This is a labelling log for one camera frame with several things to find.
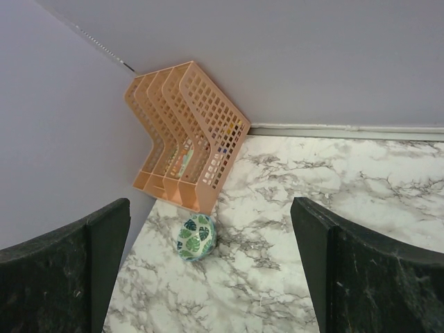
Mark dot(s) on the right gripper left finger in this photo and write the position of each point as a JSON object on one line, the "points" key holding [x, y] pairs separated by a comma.
{"points": [[62, 281]]}

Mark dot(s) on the pink plastic file organizer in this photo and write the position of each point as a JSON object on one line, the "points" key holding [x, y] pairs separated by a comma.
{"points": [[197, 132]]}

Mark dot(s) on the green leaf pattern bowl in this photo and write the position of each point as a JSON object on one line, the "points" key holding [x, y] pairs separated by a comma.
{"points": [[196, 238]]}

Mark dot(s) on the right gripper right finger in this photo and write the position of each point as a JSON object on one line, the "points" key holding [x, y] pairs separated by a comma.
{"points": [[360, 280]]}

